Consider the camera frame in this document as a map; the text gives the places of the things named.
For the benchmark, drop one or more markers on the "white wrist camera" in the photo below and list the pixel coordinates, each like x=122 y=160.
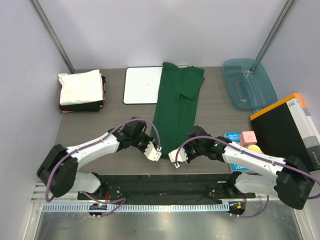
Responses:
x=153 y=152
x=178 y=156

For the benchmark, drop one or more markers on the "white board mat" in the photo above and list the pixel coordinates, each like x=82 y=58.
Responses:
x=141 y=85

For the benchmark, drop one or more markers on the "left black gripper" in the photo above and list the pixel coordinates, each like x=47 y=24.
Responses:
x=148 y=139

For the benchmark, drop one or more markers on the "colourful picture book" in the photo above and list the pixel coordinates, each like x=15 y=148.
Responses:
x=235 y=137

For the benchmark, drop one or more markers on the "green polo t shirt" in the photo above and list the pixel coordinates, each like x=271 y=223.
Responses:
x=176 y=105

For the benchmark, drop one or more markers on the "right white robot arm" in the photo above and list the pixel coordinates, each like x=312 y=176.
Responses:
x=285 y=178

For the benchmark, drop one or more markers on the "yellow cup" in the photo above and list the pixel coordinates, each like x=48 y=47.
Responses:
x=255 y=148

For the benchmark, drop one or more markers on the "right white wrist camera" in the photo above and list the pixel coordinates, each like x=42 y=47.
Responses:
x=178 y=156

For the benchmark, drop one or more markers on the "aluminium rail frame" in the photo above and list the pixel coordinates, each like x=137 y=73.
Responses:
x=160 y=217

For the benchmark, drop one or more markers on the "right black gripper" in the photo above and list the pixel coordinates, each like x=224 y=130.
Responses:
x=185 y=149

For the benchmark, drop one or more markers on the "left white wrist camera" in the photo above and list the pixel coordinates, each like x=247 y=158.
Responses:
x=153 y=152

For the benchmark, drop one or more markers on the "pink block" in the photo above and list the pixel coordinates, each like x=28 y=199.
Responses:
x=247 y=138

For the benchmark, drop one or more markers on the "black orange file box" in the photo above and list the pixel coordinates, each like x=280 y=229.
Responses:
x=285 y=129

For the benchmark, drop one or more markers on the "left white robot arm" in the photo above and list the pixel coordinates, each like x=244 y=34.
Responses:
x=60 y=169

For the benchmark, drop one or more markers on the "pink folded cloth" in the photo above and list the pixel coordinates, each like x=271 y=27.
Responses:
x=66 y=112

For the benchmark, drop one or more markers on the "teal plastic bin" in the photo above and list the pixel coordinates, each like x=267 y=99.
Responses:
x=248 y=84

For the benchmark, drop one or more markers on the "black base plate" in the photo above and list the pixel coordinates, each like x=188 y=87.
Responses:
x=169 y=189

